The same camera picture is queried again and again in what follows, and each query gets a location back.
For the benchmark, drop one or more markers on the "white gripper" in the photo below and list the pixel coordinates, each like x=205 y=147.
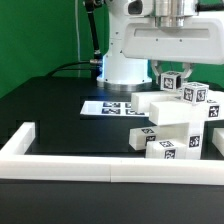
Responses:
x=173 y=30

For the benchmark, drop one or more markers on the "white chair back frame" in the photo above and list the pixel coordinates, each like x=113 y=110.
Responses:
x=165 y=108

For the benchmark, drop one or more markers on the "white chair seat block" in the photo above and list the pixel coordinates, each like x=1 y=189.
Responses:
x=190 y=134

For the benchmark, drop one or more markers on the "white paper marker sheet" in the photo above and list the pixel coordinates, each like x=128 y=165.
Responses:
x=109 y=108

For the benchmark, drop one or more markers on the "white U-shaped fence frame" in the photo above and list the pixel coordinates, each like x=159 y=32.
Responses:
x=15 y=163

